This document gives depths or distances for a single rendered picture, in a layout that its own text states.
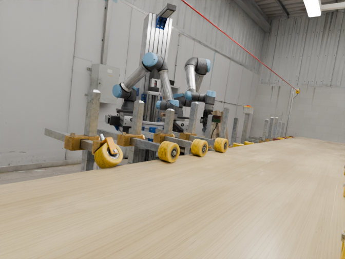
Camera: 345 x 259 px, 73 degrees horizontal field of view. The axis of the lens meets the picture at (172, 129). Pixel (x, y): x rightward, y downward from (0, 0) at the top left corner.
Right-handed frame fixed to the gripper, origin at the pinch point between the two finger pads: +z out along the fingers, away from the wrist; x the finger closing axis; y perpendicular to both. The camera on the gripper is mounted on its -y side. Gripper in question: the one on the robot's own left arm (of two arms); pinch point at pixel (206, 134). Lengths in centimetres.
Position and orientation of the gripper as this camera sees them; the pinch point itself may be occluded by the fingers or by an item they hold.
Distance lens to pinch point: 195.6
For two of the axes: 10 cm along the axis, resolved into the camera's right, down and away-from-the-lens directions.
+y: -5.9, 0.0, -8.0
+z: -1.3, 9.9, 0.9
